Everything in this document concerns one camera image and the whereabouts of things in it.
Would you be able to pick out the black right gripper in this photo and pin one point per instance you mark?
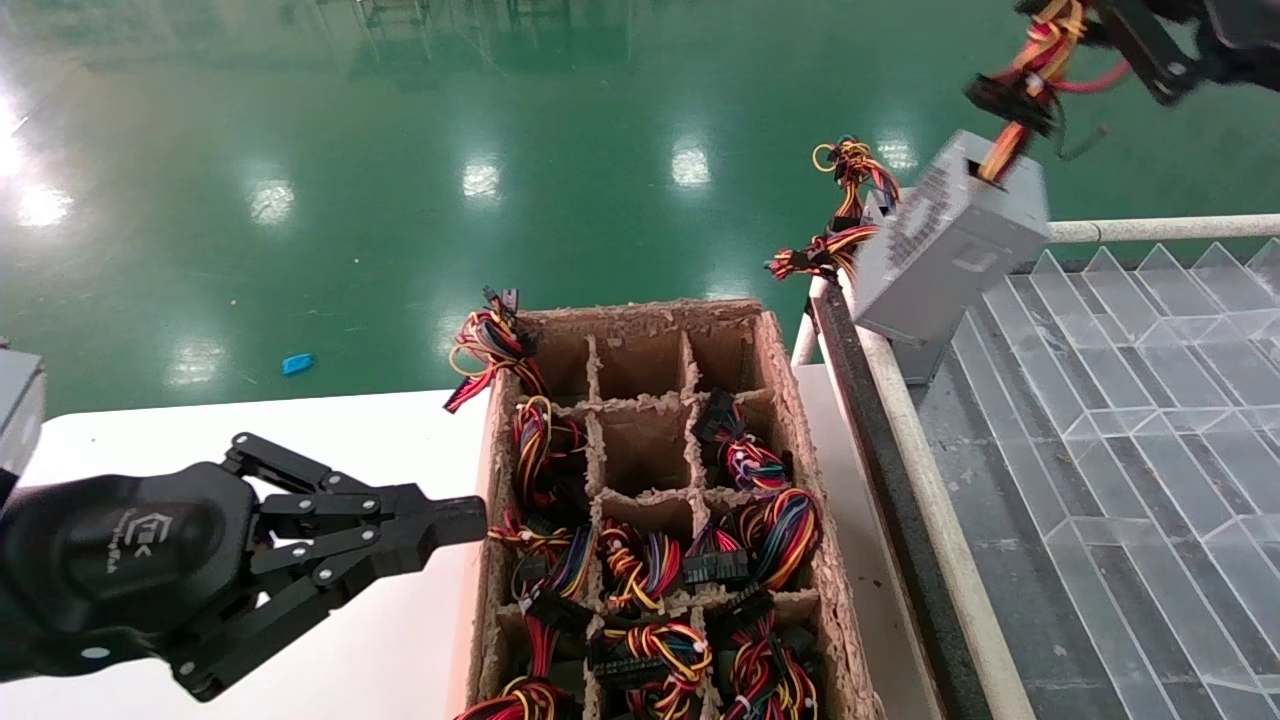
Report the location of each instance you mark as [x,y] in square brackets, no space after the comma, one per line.
[1250,35]

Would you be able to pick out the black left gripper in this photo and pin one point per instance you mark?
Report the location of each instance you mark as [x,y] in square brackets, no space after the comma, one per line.
[120,560]

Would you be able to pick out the small blue scrap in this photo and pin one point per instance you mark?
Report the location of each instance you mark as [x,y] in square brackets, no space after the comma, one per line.
[297,363]

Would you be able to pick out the brown cardboard divider box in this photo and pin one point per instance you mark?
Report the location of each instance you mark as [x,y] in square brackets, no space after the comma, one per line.
[640,365]

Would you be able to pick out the clear acrylic divider tray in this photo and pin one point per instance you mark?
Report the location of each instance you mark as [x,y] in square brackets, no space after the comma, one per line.
[1150,420]

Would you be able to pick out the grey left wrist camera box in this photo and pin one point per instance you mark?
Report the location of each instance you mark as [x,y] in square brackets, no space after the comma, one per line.
[20,410]

